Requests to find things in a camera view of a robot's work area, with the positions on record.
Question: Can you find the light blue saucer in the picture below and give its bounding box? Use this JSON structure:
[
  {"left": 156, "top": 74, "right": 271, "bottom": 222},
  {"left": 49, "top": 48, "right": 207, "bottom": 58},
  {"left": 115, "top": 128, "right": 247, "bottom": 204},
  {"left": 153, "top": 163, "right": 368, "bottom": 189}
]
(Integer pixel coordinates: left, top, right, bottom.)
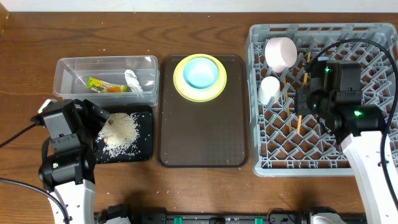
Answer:
[{"left": 183, "top": 57, "right": 219, "bottom": 90}]

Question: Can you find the black plastic tray bin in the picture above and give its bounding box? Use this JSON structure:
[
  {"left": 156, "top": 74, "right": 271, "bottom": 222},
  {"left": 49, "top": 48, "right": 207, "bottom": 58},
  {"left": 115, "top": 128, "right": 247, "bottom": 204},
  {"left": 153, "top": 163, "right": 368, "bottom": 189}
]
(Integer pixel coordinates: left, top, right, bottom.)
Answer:
[{"left": 95, "top": 105, "right": 154, "bottom": 164}]

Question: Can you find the yellow green snack wrapper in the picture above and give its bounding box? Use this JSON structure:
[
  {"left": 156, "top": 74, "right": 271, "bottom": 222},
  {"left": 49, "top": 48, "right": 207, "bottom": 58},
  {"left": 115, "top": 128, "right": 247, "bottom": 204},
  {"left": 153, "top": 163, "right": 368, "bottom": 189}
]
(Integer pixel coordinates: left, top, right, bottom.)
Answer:
[{"left": 85, "top": 77, "right": 127, "bottom": 93}]

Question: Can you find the white tissue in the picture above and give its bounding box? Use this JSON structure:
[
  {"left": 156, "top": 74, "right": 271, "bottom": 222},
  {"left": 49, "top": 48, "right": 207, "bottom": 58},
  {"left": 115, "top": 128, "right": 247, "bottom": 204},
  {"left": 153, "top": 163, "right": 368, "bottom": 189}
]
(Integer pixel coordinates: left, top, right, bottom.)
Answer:
[{"left": 124, "top": 70, "right": 143, "bottom": 96}]

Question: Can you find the yellow plate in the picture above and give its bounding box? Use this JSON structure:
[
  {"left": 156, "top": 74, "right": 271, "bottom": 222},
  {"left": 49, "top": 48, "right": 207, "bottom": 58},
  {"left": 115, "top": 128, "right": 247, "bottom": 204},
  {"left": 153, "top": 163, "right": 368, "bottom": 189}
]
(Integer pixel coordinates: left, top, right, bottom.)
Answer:
[{"left": 173, "top": 54, "right": 228, "bottom": 103}]

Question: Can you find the white bowl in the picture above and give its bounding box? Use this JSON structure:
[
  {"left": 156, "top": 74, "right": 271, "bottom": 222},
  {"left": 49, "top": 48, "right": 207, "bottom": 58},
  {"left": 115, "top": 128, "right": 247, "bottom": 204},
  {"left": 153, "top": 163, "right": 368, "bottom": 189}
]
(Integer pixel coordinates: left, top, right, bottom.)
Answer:
[{"left": 264, "top": 37, "right": 298, "bottom": 73}]

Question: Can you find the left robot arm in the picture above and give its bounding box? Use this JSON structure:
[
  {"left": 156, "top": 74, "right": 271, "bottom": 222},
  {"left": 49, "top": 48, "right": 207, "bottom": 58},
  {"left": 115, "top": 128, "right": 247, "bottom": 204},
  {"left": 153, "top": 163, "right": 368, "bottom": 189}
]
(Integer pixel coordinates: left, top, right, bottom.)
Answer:
[{"left": 31, "top": 99, "right": 109, "bottom": 223}]

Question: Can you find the grey dishwasher rack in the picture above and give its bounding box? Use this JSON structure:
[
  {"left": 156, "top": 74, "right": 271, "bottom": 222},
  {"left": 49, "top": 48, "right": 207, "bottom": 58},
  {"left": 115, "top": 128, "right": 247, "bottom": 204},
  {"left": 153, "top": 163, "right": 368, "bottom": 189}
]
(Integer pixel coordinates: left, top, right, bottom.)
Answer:
[{"left": 245, "top": 23, "right": 397, "bottom": 177}]

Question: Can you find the rice pile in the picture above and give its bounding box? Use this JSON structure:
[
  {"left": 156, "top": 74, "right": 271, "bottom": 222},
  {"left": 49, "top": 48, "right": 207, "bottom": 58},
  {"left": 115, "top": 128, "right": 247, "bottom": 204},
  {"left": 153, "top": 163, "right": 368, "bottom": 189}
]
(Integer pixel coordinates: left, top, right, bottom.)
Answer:
[{"left": 97, "top": 113, "right": 140, "bottom": 158}]

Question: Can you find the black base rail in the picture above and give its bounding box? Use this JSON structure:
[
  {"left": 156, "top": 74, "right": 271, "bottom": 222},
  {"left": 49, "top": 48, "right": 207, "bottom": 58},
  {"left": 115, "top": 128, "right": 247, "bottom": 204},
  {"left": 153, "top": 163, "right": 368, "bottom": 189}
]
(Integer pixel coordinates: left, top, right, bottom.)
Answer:
[{"left": 94, "top": 204, "right": 367, "bottom": 224}]

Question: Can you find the dark brown serving tray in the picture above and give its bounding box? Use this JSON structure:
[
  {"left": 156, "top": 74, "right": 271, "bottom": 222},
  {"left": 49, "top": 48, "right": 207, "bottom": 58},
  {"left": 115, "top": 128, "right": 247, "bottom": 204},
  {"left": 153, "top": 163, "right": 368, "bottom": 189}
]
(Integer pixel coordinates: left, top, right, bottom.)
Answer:
[{"left": 157, "top": 55, "right": 250, "bottom": 168}]

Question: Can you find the pale green cup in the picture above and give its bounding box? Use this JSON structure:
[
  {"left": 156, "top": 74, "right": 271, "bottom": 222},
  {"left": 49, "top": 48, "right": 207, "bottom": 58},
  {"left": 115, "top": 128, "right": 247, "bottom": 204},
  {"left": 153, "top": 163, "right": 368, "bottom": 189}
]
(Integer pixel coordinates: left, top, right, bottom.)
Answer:
[{"left": 257, "top": 76, "right": 280, "bottom": 105}]

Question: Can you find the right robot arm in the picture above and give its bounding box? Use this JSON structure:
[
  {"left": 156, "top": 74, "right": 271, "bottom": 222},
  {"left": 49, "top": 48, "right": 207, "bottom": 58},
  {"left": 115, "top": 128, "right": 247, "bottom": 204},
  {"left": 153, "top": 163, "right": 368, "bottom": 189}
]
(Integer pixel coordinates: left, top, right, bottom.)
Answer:
[{"left": 294, "top": 86, "right": 397, "bottom": 223}]

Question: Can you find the clear plastic bin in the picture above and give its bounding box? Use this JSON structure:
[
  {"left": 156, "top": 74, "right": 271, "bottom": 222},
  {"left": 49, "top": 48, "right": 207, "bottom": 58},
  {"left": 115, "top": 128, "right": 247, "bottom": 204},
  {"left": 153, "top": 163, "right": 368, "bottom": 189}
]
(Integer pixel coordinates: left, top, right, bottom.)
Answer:
[{"left": 53, "top": 55, "right": 159, "bottom": 106}]

